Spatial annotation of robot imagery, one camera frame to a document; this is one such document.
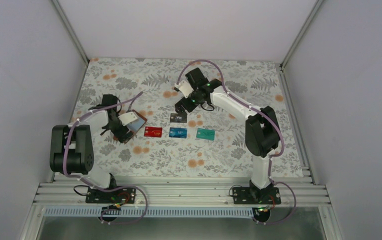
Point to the brown leather card holder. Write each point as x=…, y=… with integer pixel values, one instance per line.
x=138, y=124

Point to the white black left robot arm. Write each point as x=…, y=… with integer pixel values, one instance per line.
x=71, y=146

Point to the floral patterned table mat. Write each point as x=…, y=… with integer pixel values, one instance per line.
x=151, y=83

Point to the blue credit card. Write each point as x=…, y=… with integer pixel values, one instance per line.
x=178, y=132

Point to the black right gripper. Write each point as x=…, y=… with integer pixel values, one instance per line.
x=184, y=105

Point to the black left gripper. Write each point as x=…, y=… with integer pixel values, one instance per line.
x=121, y=133

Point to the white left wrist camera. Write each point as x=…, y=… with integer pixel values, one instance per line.
x=128, y=118

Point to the teal credit card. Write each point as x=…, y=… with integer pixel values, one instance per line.
x=205, y=134

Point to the grey slotted cable duct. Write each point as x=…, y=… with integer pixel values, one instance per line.
x=150, y=212

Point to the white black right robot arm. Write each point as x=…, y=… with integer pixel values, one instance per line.
x=262, y=134

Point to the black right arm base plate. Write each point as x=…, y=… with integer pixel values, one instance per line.
x=247, y=196

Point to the black VIP credit card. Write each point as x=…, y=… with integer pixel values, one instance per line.
x=178, y=118

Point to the aluminium rail frame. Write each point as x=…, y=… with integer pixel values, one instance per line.
x=186, y=191

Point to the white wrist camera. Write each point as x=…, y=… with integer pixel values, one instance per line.
x=185, y=88
x=128, y=118

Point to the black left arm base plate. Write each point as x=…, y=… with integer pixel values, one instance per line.
x=122, y=196

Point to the red VIP credit card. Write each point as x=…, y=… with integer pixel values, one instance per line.
x=153, y=132

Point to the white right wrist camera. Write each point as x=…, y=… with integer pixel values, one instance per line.
x=185, y=88

